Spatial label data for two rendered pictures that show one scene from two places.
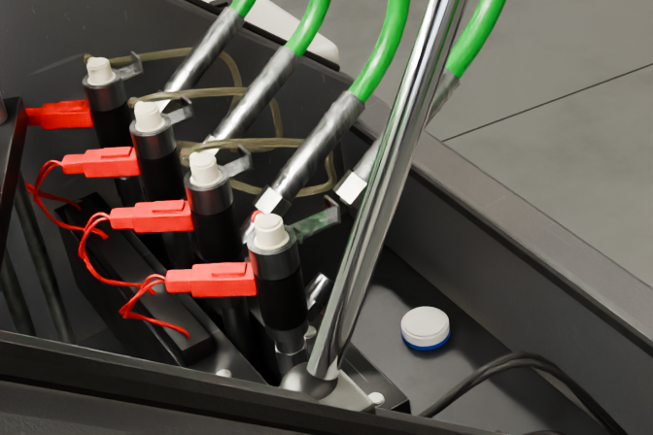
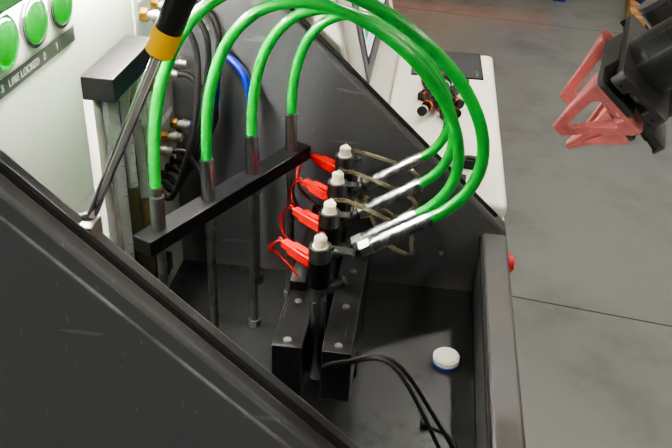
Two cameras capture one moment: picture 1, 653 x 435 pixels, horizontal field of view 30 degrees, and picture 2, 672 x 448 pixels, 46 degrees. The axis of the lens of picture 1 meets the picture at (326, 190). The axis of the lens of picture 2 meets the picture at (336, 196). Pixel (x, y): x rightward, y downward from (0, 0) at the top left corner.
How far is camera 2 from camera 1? 0.45 m
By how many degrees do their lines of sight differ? 29
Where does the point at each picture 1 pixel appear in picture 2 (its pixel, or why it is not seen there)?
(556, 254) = (495, 350)
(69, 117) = (327, 165)
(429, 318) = (449, 355)
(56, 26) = (349, 125)
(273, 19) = (492, 178)
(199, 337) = (301, 280)
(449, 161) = (501, 285)
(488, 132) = not seen: outside the picture
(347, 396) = (88, 223)
